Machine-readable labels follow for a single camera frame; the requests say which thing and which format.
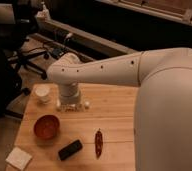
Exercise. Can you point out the wooden beam rail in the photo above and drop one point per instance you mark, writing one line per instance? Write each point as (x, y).
(86, 39)

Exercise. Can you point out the black rectangular block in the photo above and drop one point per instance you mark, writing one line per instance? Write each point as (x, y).
(69, 150)

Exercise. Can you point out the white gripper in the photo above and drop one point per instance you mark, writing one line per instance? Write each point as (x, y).
(70, 94)

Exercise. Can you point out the red chili pepper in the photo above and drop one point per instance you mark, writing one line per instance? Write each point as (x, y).
(98, 143)

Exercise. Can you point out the white ceramic cup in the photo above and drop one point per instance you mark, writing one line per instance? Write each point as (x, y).
(42, 92)

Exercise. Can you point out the white spray bottle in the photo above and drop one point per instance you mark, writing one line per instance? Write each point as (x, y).
(44, 13)

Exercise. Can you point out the red bowl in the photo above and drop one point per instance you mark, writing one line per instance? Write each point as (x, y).
(46, 127)

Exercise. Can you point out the black office chair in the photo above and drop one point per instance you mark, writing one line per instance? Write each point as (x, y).
(13, 36)

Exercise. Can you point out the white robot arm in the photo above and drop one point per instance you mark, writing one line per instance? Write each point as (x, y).
(163, 108)

